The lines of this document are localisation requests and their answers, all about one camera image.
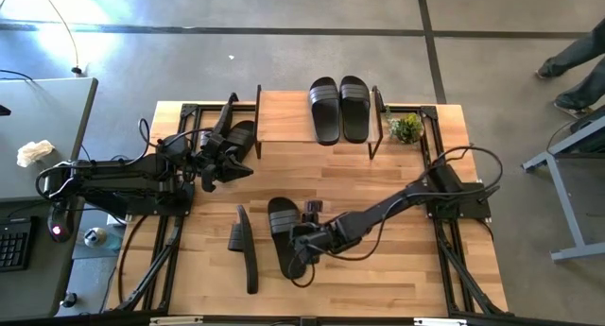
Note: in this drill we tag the black keyboard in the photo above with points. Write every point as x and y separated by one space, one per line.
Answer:
14 245

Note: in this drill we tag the grey metal table frame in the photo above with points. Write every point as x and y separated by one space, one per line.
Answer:
563 207

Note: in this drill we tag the small black desk object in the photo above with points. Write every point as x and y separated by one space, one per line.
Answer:
4 110

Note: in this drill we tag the black computer mouse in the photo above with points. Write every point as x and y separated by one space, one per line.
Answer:
57 229

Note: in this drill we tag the black round knob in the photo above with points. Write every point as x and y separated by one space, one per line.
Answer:
70 300

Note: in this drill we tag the black flat device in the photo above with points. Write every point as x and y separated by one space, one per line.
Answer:
593 123

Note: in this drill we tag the wooden shelf black metal legs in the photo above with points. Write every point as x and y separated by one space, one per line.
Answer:
283 118

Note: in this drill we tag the silver round can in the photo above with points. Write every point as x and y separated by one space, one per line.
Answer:
94 237

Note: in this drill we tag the person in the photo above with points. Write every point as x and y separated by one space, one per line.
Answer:
576 52

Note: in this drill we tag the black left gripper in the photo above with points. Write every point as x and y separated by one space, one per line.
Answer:
210 156

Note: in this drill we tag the crumpled white tissue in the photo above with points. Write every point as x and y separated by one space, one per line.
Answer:
33 152

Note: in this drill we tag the black aluminium table frame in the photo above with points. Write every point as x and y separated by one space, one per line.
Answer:
188 110

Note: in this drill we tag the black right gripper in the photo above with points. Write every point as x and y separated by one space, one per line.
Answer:
314 243

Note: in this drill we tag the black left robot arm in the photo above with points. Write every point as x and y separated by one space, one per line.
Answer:
118 179

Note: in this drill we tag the grey office desk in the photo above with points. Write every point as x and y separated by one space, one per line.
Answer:
42 108

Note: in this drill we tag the small potted green plant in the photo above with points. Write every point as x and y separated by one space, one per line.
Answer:
406 128

